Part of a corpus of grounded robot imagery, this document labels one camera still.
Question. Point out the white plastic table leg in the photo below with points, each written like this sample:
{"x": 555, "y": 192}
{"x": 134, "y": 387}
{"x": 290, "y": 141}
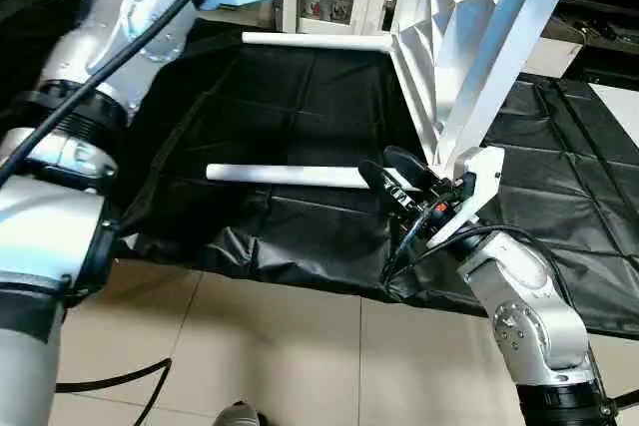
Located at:
{"x": 319, "y": 42}
{"x": 290, "y": 176}

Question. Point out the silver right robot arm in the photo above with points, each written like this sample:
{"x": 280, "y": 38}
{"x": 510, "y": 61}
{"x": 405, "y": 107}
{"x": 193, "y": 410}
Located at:
{"x": 524, "y": 306}

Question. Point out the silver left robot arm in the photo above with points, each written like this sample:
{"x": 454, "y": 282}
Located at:
{"x": 110, "y": 37}

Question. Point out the black mat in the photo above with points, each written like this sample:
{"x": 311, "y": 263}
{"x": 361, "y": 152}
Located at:
{"x": 280, "y": 107}

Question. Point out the white drawer unit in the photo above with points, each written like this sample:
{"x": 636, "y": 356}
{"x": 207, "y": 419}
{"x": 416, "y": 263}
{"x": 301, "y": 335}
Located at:
{"x": 554, "y": 57}

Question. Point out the white flat board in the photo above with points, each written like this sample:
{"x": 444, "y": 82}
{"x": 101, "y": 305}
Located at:
{"x": 619, "y": 112}

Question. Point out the black metal table frame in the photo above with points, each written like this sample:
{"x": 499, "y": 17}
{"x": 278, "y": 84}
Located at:
{"x": 619, "y": 401}

